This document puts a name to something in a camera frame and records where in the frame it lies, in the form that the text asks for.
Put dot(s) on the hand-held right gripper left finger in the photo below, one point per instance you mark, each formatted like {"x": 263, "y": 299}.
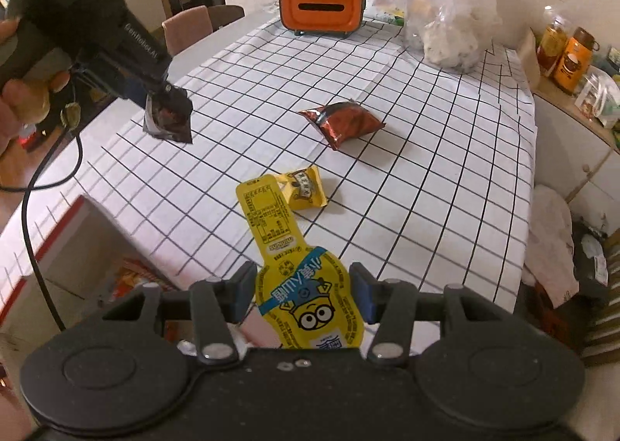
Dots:
{"x": 244, "y": 293}

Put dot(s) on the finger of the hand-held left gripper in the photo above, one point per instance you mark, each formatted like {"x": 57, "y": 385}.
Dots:
{"x": 174, "y": 99}

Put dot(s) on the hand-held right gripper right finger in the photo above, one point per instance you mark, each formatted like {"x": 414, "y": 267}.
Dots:
{"x": 365, "y": 295}

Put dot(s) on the yellow cartoon snack packet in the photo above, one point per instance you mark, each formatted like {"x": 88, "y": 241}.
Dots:
{"x": 305, "y": 295}

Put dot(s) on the white red cardboard box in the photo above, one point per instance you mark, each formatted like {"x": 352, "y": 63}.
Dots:
{"x": 72, "y": 247}

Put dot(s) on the person's left hand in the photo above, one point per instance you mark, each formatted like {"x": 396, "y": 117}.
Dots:
{"x": 24, "y": 99}

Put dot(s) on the pink chair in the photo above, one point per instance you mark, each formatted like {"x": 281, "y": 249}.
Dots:
{"x": 189, "y": 29}

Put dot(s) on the dark chair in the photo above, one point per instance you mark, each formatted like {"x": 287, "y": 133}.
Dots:
{"x": 227, "y": 14}

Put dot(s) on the small yellow snack packet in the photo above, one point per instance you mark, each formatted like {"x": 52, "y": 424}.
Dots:
{"x": 305, "y": 189}

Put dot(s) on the white checkered tablecloth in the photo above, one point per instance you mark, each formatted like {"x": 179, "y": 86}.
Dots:
{"x": 411, "y": 179}

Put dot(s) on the red foil snack packet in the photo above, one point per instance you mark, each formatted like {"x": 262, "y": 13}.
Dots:
{"x": 346, "y": 123}

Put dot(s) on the white cloth bag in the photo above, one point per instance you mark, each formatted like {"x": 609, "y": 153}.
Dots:
{"x": 552, "y": 237}

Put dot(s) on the dark bag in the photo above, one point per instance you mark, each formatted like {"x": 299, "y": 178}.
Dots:
{"x": 588, "y": 252}

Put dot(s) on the white green packet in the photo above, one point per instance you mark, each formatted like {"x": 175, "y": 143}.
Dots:
{"x": 382, "y": 5}

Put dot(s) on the wooden chair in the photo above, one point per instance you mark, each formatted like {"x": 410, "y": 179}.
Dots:
{"x": 603, "y": 329}

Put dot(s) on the white wooden cabinet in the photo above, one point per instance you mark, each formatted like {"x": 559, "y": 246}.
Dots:
{"x": 562, "y": 145}

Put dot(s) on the clear plastic bag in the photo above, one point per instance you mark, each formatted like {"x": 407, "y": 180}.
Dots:
{"x": 450, "y": 44}

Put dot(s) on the clear bag with white ribbons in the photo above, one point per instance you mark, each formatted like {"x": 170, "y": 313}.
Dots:
{"x": 598, "y": 97}

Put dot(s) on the yellow orange jar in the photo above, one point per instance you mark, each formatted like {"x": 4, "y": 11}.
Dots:
{"x": 550, "y": 46}

